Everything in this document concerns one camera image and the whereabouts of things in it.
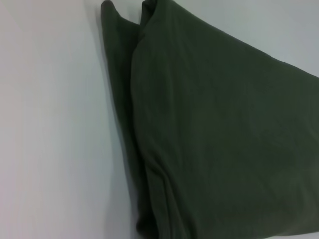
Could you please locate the dark green printed T-shirt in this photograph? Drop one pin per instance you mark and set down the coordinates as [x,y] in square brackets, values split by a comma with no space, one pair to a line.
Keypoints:
[211,124]

